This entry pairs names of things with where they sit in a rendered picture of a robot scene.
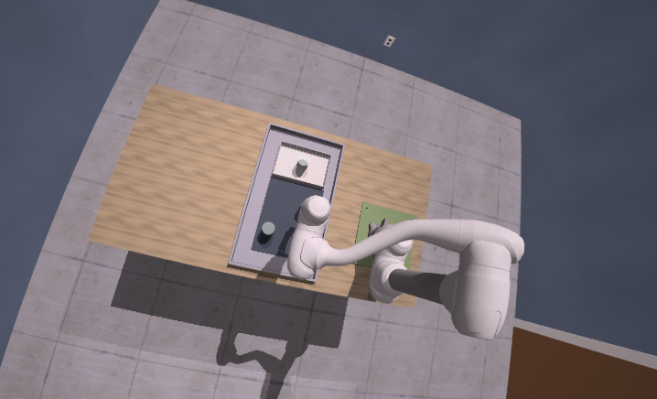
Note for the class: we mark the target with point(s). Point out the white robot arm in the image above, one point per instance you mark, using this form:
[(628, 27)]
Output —
[(476, 295)]

